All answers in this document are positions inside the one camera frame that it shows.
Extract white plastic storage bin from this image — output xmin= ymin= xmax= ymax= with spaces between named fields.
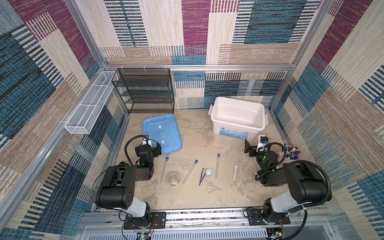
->
xmin=209 ymin=97 xmax=268 ymax=142

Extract clear test tube rack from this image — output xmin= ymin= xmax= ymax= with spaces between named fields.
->
xmin=225 ymin=147 xmax=250 ymax=170

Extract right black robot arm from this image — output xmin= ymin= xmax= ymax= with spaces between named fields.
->
xmin=243 ymin=136 xmax=332 ymax=240

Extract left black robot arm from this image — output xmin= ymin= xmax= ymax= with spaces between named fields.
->
xmin=93 ymin=135 xmax=162 ymax=229

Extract pink calculator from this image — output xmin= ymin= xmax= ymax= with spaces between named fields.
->
xmin=255 ymin=156 xmax=262 ymax=170

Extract blue plastic bin lid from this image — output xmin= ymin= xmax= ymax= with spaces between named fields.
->
xmin=142 ymin=114 xmax=183 ymax=155

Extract pink pen cup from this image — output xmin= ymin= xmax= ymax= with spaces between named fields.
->
xmin=283 ymin=145 xmax=301 ymax=164

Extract white ceramic pestle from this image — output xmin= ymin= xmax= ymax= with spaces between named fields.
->
xmin=233 ymin=164 xmax=239 ymax=182

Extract small white mortar bowl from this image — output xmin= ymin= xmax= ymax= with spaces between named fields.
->
xmin=205 ymin=168 xmax=214 ymax=177

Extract blue plastic tweezers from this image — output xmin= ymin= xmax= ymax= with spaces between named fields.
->
xmin=199 ymin=168 xmax=206 ymax=185

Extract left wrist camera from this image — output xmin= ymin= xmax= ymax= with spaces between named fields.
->
xmin=142 ymin=135 xmax=152 ymax=146

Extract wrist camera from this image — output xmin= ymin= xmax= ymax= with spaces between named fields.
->
xmin=257 ymin=135 xmax=269 ymax=153
xmin=142 ymin=135 xmax=152 ymax=146

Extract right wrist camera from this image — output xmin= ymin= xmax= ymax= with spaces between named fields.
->
xmin=257 ymin=135 xmax=269 ymax=153

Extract black wire shelf rack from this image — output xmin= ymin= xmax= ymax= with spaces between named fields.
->
xmin=112 ymin=68 xmax=175 ymax=114

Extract white wire mesh basket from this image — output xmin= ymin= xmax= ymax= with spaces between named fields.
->
xmin=65 ymin=71 xmax=115 ymax=135

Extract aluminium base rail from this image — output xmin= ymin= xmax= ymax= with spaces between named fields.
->
xmin=78 ymin=206 xmax=334 ymax=240

